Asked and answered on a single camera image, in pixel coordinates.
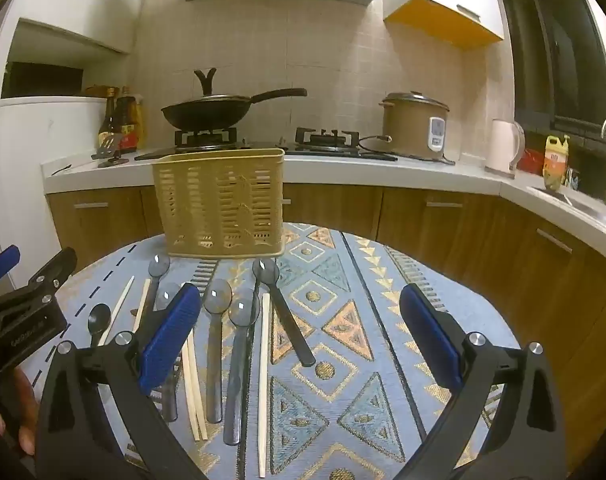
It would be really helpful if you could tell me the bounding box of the steel kitchen sink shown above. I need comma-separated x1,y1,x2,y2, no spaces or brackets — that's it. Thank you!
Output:
527,185,606,235

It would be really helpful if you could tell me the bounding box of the dark sauce bottle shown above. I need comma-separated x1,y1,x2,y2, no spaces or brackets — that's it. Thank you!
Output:
98,87,120,155

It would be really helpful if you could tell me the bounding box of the blue patterned tablecloth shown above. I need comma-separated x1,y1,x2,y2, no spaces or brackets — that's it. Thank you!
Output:
20,221,524,480

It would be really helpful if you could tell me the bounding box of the white wall cabinet yellow underside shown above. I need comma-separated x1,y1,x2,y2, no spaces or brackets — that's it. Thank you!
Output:
382,0,506,51

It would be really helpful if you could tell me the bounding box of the yellow cooking oil bottle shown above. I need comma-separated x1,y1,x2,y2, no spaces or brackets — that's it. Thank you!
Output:
542,134,572,192

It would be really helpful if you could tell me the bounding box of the small black spoon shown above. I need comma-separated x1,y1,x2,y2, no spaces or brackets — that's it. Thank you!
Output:
87,303,112,347

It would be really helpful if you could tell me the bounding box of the black spatula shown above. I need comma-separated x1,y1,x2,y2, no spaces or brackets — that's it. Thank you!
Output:
91,134,130,169

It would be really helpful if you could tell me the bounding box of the white electric kettle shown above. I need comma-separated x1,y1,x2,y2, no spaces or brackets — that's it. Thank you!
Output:
484,118,526,175

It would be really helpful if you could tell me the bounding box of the black wok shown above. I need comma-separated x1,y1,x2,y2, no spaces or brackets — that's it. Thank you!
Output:
160,88,308,131

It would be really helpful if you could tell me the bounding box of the white wall shelf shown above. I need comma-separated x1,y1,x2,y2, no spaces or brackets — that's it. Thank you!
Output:
6,17,134,68

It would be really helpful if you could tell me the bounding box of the dark window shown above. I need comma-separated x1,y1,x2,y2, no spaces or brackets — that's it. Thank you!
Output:
497,0,606,137

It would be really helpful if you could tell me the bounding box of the dark microwave oven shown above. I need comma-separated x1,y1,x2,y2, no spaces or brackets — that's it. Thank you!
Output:
0,61,85,100

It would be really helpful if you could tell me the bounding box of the black gas stove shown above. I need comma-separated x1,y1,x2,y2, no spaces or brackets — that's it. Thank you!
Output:
133,126,400,162

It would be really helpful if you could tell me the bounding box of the black power cord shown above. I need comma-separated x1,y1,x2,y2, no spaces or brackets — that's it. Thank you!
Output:
357,134,456,166

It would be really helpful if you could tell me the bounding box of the person's left hand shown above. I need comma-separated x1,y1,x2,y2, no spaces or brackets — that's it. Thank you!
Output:
0,367,39,457

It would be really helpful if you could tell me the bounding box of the red container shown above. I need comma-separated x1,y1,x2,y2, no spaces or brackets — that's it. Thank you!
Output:
517,148,548,177

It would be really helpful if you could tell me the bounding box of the beige plastic utensil basket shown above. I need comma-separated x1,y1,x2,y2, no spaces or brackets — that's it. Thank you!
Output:
152,148,287,259

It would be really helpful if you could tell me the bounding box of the white kitchen countertop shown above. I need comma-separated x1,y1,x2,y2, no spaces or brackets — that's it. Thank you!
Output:
40,147,606,257

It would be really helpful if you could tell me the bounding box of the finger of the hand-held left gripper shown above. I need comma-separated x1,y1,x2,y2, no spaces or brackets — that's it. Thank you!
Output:
0,245,22,287
29,246,78,295

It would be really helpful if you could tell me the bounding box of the long black plastic spoon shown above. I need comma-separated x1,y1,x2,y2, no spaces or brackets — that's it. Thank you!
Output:
252,258,317,367

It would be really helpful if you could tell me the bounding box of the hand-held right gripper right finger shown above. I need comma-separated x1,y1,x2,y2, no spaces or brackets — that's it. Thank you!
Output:
399,282,568,480

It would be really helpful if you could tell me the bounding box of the black wok lid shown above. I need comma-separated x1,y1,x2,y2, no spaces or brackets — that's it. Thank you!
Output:
164,67,249,109

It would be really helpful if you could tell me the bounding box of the beige rice cooker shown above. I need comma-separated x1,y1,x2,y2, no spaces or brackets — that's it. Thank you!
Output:
379,91,452,160

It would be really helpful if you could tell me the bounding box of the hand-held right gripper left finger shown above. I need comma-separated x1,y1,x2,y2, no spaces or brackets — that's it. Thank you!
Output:
36,282,204,480

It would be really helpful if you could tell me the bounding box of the white refrigerator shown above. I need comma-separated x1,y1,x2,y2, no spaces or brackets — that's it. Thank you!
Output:
0,95,110,273

